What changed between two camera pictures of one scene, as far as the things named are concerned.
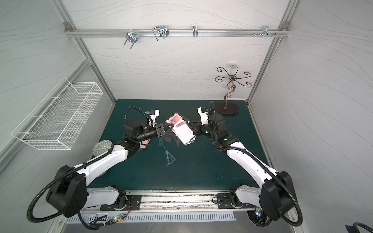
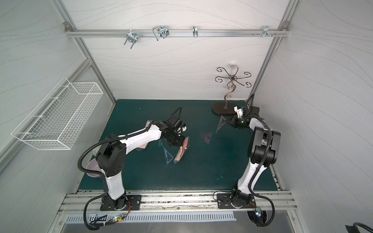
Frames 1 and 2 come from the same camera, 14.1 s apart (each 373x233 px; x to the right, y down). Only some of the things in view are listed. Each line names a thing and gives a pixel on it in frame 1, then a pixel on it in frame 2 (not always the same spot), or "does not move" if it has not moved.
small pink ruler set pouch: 182,128 to 182,149
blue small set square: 169,157 does not move
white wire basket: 57,120 does not move
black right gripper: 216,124 to 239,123
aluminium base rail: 180,201 does not move
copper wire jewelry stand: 230,108 does not move
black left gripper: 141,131 to 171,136
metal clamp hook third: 195,32 does not move
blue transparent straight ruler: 160,142 does not move
